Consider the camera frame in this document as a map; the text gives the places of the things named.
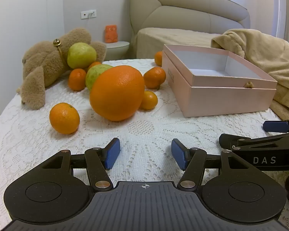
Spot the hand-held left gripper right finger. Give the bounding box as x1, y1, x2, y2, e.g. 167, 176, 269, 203
171, 139, 255, 191

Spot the beige upholstered bed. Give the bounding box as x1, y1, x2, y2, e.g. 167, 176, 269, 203
129, 0, 252, 60

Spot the beige fleece blanket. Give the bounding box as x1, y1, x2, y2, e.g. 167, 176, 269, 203
211, 28, 289, 126

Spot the brown plush bear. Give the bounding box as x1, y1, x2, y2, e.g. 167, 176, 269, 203
16, 28, 108, 111

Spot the white lace tablecloth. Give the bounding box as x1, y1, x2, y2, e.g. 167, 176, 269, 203
0, 59, 289, 231

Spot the green apple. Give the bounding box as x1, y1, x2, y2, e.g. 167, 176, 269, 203
67, 42, 97, 69
85, 64, 114, 91

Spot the round white side table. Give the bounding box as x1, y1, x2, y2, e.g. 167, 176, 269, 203
103, 41, 130, 60

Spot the white wall socket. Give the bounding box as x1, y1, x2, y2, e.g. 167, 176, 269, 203
81, 10, 97, 20

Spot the large orange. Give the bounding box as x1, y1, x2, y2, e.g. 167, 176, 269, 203
90, 65, 145, 122

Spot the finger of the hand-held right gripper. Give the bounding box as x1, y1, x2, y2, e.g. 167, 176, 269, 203
219, 131, 289, 151
263, 118, 289, 133

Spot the pink cardboard box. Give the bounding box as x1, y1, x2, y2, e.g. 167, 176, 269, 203
162, 44, 278, 118

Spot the orange mandarin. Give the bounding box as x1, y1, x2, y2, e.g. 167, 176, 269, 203
143, 67, 166, 89
68, 68, 87, 91
87, 62, 102, 71
154, 51, 163, 67
49, 103, 80, 135

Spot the small yellow-orange mandarin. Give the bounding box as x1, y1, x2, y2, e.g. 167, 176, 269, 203
138, 91, 158, 110

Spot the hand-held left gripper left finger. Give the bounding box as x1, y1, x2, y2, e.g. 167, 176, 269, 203
35, 138, 121, 191

